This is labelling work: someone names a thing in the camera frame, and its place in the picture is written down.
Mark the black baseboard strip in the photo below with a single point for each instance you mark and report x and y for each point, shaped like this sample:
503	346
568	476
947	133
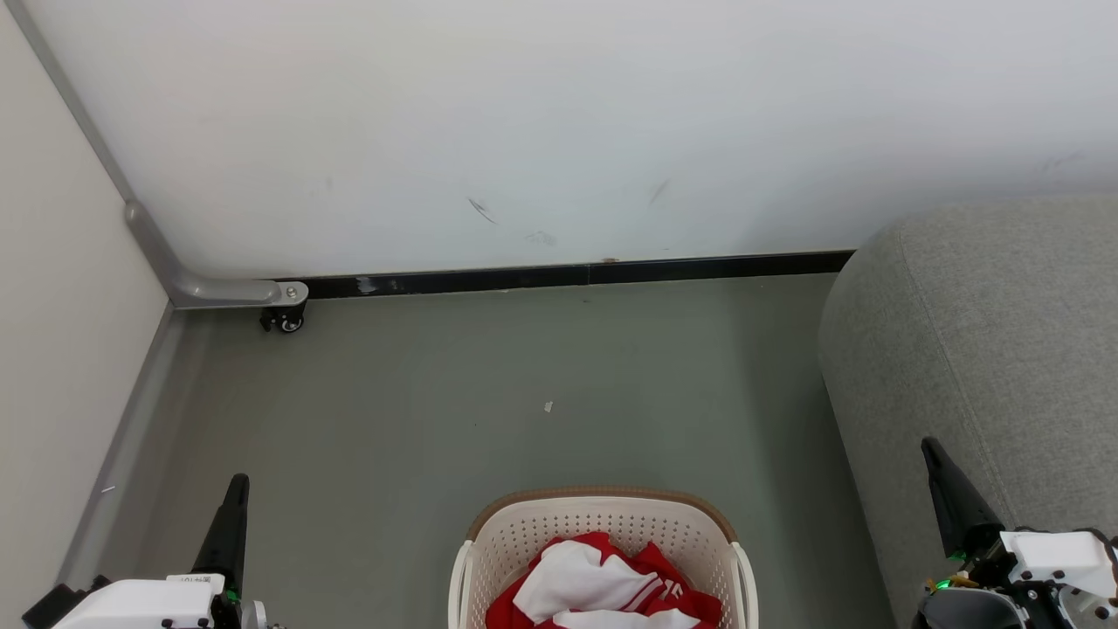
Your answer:
568	277

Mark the small black caster wheel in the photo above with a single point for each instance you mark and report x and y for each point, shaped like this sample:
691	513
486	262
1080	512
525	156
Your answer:
286	321

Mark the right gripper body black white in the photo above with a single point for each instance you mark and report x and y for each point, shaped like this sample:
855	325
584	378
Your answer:
1048	559

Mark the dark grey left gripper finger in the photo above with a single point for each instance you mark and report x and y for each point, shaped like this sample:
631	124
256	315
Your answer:
229	533

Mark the cream perforated laundry basket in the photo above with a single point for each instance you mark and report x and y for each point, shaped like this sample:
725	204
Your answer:
611	515

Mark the grey fabric sofa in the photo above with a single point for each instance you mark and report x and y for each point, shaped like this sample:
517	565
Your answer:
978	349

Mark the red jersey with white stripes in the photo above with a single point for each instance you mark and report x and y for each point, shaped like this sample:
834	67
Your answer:
677	603

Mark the grey metal leg with caster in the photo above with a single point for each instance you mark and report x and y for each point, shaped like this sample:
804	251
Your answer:
210	291

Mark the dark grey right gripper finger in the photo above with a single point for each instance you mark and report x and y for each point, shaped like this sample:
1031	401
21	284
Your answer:
956	507

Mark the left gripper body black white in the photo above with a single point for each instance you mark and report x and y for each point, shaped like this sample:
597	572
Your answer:
131	603

